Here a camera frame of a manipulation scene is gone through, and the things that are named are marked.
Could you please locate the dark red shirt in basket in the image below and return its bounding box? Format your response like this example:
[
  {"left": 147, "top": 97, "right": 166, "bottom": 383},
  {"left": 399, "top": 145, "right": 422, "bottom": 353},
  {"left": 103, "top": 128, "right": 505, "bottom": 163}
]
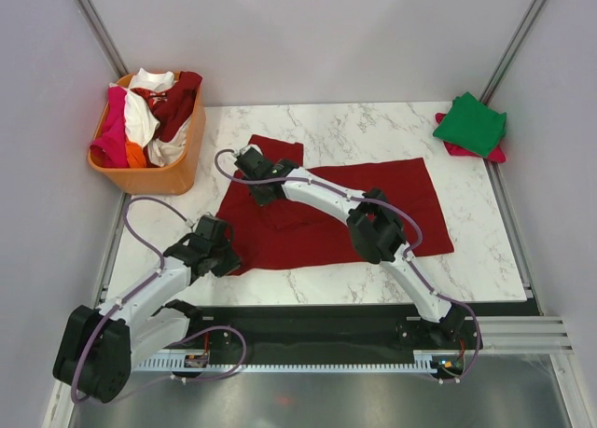
[{"left": 132, "top": 71, "right": 202, "bottom": 142}]

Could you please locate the white slotted cable duct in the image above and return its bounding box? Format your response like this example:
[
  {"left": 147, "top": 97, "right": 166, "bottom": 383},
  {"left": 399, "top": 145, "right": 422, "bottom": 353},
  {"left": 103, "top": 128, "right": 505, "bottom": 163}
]
[{"left": 133, "top": 350, "right": 437, "bottom": 374}]

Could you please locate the aluminium frame post right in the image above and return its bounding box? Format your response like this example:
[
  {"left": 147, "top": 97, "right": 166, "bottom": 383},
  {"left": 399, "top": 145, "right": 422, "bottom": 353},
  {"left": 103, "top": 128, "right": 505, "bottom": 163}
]
[{"left": 479, "top": 0, "right": 549, "bottom": 105}]

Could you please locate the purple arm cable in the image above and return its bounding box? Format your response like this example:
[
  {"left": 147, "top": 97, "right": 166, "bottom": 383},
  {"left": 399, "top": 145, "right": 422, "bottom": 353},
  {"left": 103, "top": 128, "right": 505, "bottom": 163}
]
[
  {"left": 69, "top": 195, "right": 248, "bottom": 405},
  {"left": 213, "top": 148, "right": 481, "bottom": 387}
]

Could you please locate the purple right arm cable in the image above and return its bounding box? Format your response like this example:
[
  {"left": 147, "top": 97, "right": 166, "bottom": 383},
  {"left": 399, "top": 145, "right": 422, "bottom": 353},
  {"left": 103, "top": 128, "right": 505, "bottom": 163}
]
[{"left": 213, "top": 148, "right": 481, "bottom": 387}]

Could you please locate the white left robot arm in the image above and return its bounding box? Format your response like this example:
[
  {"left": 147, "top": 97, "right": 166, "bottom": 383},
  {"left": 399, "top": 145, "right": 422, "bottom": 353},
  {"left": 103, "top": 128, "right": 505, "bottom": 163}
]
[{"left": 52, "top": 214, "right": 241, "bottom": 403}]

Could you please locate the orange t-shirt in basket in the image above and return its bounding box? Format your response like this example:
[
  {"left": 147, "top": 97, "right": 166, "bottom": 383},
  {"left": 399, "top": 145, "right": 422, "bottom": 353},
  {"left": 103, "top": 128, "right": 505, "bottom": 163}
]
[{"left": 125, "top": 139, "right": 146, "bottom": 169}]

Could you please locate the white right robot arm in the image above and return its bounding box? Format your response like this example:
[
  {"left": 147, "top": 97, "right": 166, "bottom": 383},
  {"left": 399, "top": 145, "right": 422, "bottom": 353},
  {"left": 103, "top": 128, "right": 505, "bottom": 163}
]
[{"left": 233, "top": 145, "right": 467, "bottom": 348}]

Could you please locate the orange plastic basket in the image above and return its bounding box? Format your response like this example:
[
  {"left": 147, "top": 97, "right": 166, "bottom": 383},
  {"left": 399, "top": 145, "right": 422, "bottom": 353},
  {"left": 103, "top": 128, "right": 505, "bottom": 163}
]
[{"left": 88, "top": 71, "right": 205, "bottom": 195}]

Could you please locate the aluminium frame post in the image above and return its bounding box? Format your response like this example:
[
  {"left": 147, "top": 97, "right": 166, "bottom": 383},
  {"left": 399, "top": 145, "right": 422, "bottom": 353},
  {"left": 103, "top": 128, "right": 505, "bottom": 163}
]
[
  {"left": 479, "top": 0, "right": 549, "bottom": 105},
  {"left": 74, "top": 0, "right": 128, "bottom": 77}
]

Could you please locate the pink t-shirt in basket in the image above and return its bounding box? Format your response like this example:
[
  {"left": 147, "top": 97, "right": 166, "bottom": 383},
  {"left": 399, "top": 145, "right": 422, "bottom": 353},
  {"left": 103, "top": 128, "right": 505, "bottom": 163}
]
[{"left": 90, "top": 85, "right": 129, "bottom": 169}]

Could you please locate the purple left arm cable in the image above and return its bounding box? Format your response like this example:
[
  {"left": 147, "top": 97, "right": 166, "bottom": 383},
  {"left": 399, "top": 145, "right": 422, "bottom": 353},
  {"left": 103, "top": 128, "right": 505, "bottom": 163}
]
[{"left": 69, "top": 195, "right": 248, "bottom": 405}]

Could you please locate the cream t-shirt in basket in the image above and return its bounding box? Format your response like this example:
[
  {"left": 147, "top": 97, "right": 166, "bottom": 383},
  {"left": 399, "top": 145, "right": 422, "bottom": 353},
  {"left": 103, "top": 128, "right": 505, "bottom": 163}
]
[{"left": 146, "top": 117, "right": 191, "bottom": 167}]

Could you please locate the white t-shirt in basket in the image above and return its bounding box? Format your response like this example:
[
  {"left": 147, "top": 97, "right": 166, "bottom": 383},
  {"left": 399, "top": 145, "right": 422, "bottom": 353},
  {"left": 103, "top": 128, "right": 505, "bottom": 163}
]
[{"left": 124, "top": 68, "right": 175, "bottom": 148}]

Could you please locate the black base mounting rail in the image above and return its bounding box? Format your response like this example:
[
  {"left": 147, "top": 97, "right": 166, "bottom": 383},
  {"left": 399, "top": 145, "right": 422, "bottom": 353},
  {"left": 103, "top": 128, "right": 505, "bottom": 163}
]
[{"left": 139, "top": 301, "right": 542, "bottom": 366}]

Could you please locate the green folded t-shirt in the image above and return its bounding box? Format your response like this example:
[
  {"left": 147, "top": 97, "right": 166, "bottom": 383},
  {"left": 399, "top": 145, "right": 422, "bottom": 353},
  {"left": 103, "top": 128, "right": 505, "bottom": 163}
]
[{"left": 433, "top": 92, "right": 507, "bottom": 158}]

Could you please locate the pink folded t-shirt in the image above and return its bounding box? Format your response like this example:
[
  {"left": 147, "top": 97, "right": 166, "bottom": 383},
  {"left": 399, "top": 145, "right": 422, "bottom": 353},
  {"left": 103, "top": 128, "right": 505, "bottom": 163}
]
[{"left": 435, "top": 113, "right": 507, "bottom": 163}]

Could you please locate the dark red t-shirt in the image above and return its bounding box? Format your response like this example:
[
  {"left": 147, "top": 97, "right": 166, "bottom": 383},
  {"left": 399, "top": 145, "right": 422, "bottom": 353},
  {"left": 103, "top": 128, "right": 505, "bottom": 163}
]
[{"left": 216, "top": 158, "right": 454, "bottom": 274}]

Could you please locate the aluminium frame post left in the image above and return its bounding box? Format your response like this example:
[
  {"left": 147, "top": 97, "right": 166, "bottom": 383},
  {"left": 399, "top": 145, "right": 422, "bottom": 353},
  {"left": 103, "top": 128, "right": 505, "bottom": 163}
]
[{"left": 74, "top": 0, "right": 128, "bottom": 77}]

